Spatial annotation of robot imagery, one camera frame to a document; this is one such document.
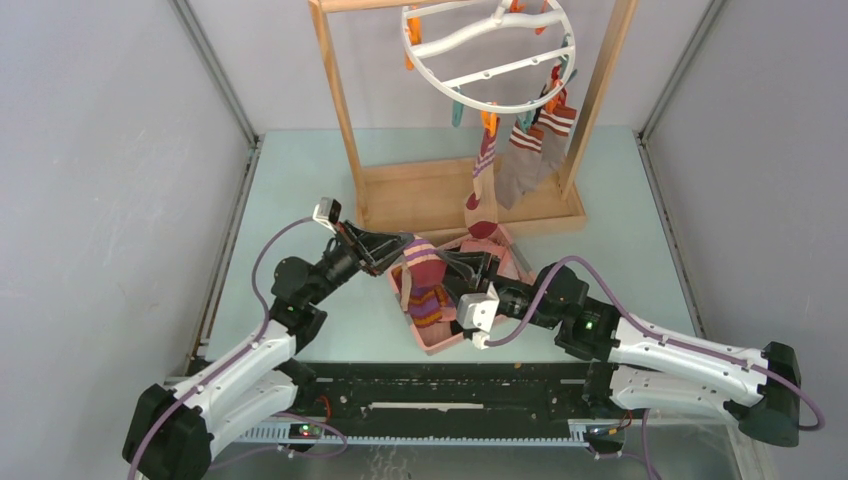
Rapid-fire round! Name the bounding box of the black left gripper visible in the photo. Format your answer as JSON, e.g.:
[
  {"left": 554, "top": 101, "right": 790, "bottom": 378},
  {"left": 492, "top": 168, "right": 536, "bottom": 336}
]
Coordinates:
[{"left": 306, "top": 220, "right": 414, "bottom": 307}]

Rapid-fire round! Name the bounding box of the beige red striped sock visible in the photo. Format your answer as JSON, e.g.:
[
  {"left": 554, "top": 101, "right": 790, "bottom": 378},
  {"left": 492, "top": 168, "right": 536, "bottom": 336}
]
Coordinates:
[{"left": 464, "top": 130, "right": 498, "bottom": 239}]

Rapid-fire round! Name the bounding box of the orange cuffed grey sock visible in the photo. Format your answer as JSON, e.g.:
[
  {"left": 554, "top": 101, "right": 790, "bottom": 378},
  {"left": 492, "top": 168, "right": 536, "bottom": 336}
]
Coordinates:
[{"left": 536, "top": 104, "right": 578, "bottom": 183}]

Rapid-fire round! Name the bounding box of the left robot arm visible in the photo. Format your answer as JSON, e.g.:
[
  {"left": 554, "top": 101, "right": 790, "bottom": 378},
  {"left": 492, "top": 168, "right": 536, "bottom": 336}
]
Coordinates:
[{"left": 122, "top": 221, "right": 415, "bottom": 479}]

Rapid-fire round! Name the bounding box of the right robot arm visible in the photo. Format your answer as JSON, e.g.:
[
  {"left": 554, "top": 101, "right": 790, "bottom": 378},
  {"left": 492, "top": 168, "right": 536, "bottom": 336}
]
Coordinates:
[{"left": 438, "top": 251, "right": 802, "bottom": 448}]

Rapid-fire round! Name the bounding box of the wooden hanger stand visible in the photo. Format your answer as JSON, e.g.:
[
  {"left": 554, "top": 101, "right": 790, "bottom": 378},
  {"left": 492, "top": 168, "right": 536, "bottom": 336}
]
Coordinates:
[{"left": 309, "top": 1, "right": 638, "bottom": 242}]

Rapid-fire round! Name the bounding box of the white round clip hanger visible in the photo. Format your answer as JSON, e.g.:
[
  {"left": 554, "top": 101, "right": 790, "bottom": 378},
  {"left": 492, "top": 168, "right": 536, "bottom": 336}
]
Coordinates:
[{"left": 400, "top": 1, "right": 577, "bottom": 115}]

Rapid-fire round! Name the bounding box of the pink mint sock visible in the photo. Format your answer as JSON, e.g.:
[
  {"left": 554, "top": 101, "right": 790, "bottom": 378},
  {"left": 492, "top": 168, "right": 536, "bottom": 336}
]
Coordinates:
[{"left": 460, "top": 238, "right": 514, "bottom": 265}]

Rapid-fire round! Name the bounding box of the purple striped sock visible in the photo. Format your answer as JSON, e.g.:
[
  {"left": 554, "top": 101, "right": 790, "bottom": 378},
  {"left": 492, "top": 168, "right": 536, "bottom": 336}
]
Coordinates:
[{"left": 400, "top": 285, "right": 456, "bottom": 329}]

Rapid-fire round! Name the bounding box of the orange front clothespin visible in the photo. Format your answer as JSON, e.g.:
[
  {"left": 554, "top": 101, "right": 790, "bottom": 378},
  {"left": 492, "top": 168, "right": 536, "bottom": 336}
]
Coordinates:
[{"left": 481, "top": 110, "right": 500, "bottom": 138}]

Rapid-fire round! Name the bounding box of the orange clothespin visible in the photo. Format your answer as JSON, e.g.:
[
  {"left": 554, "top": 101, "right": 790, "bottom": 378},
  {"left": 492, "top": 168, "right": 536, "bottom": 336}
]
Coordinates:
[
  {"left": 405, "top": 17, "right": 422, "bottom": 71},
  {"left": 481, "top": 110, "right": 500, "bottom": 138}
]

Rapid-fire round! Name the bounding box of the teal clothespin holding sock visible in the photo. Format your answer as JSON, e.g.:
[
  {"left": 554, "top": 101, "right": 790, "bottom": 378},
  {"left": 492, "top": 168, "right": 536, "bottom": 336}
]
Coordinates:
[{"left": 516, "top": 109, "right": 536, "bottom": 134}]

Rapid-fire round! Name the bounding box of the teal left clothespin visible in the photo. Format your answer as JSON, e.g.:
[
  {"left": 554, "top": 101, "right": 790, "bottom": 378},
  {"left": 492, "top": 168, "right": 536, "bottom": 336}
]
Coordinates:
[{"left": 451, "top": 100, "right": 465, "bottom": 128}]

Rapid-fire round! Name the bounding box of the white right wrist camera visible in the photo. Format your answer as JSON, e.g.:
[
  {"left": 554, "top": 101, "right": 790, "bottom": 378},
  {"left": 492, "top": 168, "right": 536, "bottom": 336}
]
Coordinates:
[{"left": 456, "top": 285, "right": 500, "bottom": 350}]

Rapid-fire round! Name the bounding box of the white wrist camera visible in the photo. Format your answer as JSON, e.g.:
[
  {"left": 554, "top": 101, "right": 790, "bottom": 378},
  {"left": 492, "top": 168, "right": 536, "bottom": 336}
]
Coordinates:
[
  {"left": 456, "top": 285, "right": 500, "bottom": 350},
  {"left": 312, "top": 197, "right": 342, "bottom": 234}
]

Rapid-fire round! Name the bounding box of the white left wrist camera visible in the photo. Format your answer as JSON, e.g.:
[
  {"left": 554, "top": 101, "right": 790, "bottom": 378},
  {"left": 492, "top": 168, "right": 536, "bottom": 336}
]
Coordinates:
[{"left": 312, "top": 197, "right": 342, "bottom": 234}]

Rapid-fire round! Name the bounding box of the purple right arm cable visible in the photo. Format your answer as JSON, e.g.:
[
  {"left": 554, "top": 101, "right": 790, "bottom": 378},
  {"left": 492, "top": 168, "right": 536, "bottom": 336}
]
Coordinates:
[{"left": 483, "top": 255, "right": 827, "bottom": 480}]

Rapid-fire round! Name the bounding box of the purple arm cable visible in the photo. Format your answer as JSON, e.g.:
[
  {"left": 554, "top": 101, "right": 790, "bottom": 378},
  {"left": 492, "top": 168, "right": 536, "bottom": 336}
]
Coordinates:
[
  {"left": 125, "top": 215, "right": 349, "bottom": 480},
  {"left": 483, "top": 255, "right": 827, "bottom": 480}
]

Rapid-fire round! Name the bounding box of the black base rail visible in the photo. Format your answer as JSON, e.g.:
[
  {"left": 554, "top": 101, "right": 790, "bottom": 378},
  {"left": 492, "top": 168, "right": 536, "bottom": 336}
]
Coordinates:
[{"left": 289, "top": 362, "right": 633, "bottom": 441}]

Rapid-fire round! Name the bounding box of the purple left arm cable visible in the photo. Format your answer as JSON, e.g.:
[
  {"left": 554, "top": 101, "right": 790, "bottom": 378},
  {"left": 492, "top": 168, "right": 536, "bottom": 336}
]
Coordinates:
[{"left": 125, "top": 215, "right": 349, "bottom": 480}]

